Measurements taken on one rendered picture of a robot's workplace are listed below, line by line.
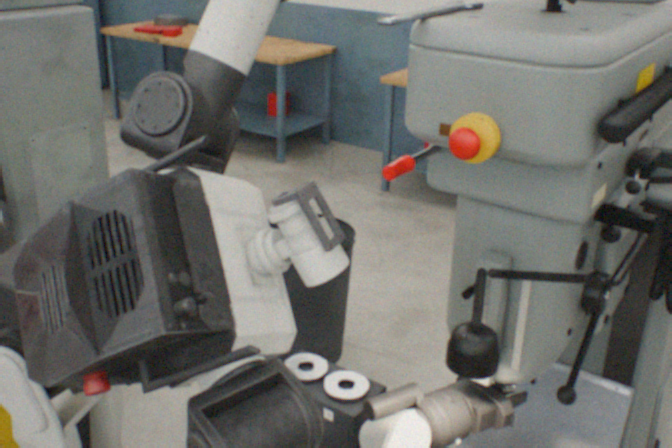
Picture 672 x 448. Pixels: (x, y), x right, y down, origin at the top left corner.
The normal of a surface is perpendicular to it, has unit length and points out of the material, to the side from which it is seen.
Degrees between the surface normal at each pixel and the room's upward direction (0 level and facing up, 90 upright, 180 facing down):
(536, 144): 90
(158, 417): 0
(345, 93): 90
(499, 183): 90
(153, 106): 62
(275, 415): 34
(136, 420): 0
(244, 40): 92
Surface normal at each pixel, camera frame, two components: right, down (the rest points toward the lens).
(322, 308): 0.39, 0.41
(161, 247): 0.82, -0.37
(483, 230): -0.57, 0.29
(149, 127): -0.33, -0.13
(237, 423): 0.11, -0.83
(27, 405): -0.29, 0.36
